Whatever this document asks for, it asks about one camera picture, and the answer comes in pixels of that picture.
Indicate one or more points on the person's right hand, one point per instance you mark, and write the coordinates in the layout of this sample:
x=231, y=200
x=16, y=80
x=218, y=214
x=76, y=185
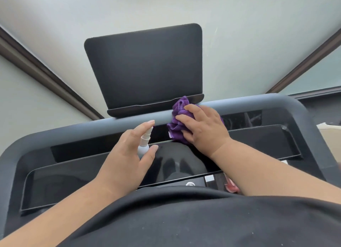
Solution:
x=207, y=132

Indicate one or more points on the person's left hand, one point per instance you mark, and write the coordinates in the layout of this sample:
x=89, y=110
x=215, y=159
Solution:
x=122, y=169

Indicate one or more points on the white spray bottle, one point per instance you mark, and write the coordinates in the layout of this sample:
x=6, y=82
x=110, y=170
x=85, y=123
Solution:
x=144, y=148

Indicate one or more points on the purple microfibre cloth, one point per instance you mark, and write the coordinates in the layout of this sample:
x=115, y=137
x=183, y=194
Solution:
x=178, y=108

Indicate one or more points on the person's right forearm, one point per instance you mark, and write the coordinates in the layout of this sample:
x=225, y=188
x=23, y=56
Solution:
x=279, y=174

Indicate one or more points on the person's left forearm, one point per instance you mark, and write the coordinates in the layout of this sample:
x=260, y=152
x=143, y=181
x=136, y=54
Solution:
x=48, y=222

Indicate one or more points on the person's left sneaker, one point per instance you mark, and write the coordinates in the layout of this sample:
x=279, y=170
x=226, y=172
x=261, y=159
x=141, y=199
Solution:
x=189, y=184

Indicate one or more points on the black shirt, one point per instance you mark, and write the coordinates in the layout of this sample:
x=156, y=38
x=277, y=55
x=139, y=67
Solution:
x=199, y=220

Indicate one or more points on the beige upholstered chair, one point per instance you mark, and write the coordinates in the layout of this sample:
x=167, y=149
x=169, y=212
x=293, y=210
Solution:
x=330, y=140

